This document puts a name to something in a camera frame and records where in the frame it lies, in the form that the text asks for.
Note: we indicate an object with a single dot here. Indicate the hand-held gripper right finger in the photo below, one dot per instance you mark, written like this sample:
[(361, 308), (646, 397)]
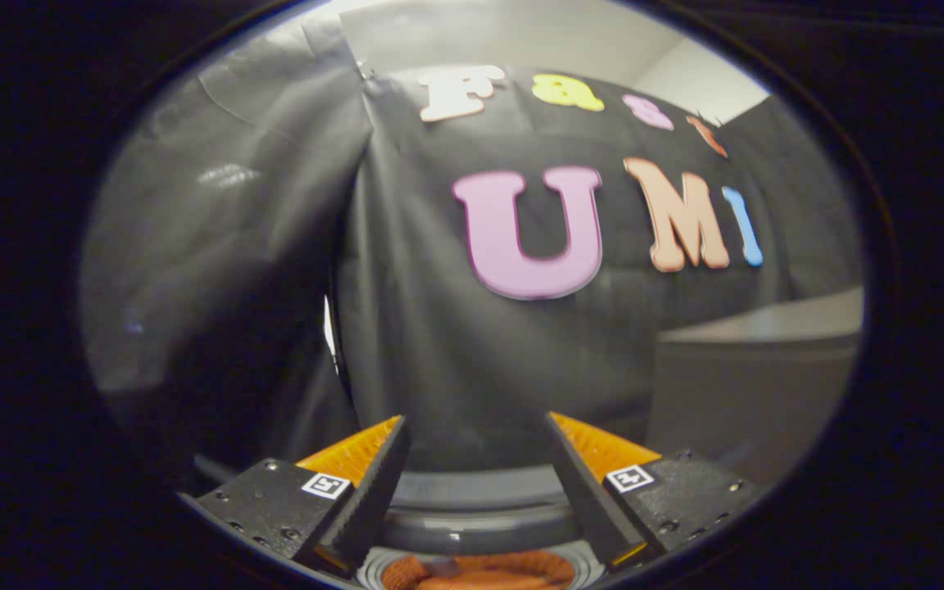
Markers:
[(587, 492)]

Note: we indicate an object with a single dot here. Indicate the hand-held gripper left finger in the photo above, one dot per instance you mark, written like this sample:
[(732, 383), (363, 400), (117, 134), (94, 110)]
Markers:
[(374, 492)]

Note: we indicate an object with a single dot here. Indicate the grey washing machine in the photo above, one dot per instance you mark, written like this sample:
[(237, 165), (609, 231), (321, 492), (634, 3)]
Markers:
[(480, 487)]

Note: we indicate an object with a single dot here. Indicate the orange polo shirt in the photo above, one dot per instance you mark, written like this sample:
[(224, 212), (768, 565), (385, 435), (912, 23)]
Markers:
[(480, 578)]

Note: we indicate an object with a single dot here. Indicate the black backdrop cloth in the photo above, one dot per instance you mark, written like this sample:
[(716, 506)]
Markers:
[(456, 360)]

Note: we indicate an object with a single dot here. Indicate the white cabinet with grey top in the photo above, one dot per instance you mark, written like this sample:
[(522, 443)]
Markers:
[(751, 393)]

